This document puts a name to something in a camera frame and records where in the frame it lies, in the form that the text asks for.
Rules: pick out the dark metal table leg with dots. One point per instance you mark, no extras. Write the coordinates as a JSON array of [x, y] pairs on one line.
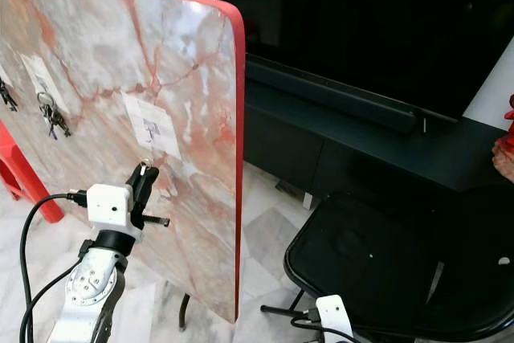
[[184, 311]]

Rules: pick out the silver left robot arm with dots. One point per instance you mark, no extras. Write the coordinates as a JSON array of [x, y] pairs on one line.
[[92, 295]]

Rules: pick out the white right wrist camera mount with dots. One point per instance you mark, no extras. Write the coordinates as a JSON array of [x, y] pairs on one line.
[[333, 317]]

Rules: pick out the dark key bunch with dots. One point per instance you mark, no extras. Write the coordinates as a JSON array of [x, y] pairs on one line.
[[52, 116], [8, 98]]

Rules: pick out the black television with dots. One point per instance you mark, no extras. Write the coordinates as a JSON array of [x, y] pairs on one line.
[[369, 22]]

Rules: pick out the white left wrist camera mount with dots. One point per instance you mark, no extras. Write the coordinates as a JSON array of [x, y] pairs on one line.
[[108, 208]]

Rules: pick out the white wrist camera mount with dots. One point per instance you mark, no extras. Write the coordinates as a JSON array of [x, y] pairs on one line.
[[333, 317], [108, 208]]

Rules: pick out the red figurine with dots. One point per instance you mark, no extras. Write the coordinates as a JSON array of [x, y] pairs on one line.
[[506, 142]]

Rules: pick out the black soundbar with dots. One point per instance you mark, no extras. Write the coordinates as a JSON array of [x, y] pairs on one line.
[[329, 94]]

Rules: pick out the black folding chair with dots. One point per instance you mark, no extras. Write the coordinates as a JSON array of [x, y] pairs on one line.
[[369, 263]]

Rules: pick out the white adhesive wall hook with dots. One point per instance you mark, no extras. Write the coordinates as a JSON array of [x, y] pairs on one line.
[[4, 78], [44, 78], [152, 124]]

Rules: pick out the marble table top red edge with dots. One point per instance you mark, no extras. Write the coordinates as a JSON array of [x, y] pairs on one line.
[[120, 54]]

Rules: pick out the red plastic stool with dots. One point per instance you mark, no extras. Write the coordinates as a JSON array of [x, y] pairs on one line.
[[28, 182]]

